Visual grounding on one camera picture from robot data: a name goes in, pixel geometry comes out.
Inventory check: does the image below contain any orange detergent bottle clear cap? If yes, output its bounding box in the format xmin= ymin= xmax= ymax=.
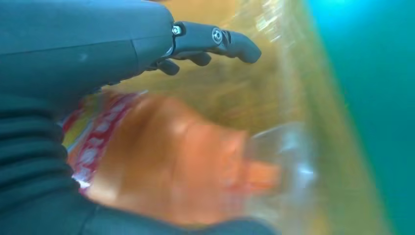
xmin=61 ymin=91 xmax=317 ymax=228

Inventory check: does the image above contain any yellow taped cardboard sheet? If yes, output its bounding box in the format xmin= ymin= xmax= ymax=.
xmin=103 ymin=0 xmax=393 ymax=235

